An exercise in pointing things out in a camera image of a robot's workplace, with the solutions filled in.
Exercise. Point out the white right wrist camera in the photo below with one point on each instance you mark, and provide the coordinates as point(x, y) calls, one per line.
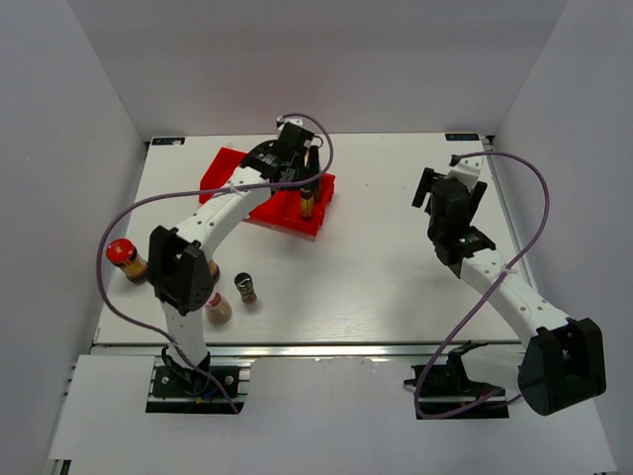
point(466, 170)

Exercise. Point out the pink-cap spice jar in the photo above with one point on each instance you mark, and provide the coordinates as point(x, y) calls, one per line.
point(217, 309)

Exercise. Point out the red-cap brown spice jar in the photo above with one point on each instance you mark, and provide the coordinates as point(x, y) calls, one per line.
point(123, 254)

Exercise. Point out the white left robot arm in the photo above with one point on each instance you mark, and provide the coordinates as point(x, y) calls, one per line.
point(178, 263)

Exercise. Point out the right blue table label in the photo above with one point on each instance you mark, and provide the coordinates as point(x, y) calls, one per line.
point(462, 137)

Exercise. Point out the black-cap spice shaker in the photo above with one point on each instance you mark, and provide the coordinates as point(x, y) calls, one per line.
point(244, 284)

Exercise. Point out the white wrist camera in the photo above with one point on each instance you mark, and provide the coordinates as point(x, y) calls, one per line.
point(289, 119)
point(466, 170)

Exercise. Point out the left blue table label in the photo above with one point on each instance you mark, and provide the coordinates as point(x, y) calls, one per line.
point(167, 141)

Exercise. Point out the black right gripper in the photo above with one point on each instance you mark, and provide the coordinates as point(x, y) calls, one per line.
point(425, 187)

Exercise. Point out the green-label red sauce bottle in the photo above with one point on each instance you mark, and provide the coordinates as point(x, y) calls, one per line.
point(314, 173)

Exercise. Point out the yellow-label dark sauce bottle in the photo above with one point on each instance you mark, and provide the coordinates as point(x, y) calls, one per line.
point(307, 204)

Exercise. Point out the red three-compartment plastic tray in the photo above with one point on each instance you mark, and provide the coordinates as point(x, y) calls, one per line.
point(283, 210)

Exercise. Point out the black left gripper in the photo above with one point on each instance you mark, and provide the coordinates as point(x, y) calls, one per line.
point(312, 168)

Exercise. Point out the blue table label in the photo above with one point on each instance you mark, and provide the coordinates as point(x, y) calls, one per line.
point(167, 141)
point(462, 137)

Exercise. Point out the red-cap dark sauce jar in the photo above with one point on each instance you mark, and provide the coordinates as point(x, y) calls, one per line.
point(214, 269)

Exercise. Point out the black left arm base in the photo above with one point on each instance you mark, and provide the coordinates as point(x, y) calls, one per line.
point(168, 393)

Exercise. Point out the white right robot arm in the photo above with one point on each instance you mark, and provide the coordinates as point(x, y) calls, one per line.
point(561, 359)

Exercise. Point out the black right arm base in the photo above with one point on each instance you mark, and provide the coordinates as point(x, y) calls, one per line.
point(447, 389)

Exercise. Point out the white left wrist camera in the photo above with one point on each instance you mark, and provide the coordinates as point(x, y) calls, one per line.
point(289, 119)

